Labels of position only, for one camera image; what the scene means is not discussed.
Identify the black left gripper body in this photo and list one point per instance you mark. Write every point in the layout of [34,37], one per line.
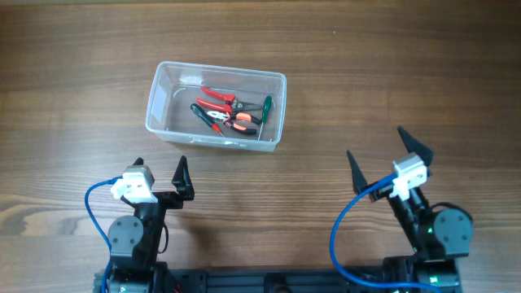
[169,200]

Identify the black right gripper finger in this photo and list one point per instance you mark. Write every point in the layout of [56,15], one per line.
[359,182]
[414,145]

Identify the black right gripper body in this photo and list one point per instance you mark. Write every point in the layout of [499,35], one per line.
[418,205]

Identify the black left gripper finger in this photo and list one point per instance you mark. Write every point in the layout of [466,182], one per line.
[138,161]
[181,180]

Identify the black red handled screwdriver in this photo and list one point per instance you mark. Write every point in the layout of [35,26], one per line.
[208,120]

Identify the clear plastic container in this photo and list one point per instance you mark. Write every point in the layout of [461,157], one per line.
[177,85]

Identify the red handled snips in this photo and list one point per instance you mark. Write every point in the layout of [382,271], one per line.
[229,102]

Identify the green handled screwdriver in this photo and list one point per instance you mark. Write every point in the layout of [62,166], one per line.
[265,113]

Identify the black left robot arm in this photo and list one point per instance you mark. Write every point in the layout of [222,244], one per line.
[135,241]

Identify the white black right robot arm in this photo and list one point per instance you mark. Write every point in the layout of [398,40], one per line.
[439,233]

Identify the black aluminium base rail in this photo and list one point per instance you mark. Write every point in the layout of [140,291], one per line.
[203,281]

